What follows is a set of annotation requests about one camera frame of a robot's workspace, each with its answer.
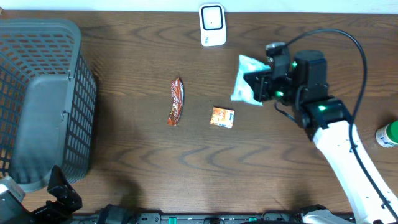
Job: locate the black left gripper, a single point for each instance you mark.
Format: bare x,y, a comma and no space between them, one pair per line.
69,203

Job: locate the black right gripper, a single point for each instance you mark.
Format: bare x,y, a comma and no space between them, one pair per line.
261,86

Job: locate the orange snack box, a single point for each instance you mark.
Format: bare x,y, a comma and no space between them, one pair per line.
222,117

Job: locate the red orange snack bar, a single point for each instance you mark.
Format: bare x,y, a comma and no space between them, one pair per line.
177,93

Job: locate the green lid jar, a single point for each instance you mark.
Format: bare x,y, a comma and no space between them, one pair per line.
387,135

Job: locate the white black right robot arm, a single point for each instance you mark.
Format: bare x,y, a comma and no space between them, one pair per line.
300,82

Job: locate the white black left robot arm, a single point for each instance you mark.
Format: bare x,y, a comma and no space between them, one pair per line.
113,210

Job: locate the white barcode scanner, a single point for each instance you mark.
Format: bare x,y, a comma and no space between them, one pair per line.
212,25

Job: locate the grey plastic basket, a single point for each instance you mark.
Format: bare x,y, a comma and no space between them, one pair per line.
48,97

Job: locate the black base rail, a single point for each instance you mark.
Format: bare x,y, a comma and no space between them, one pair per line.
156,218

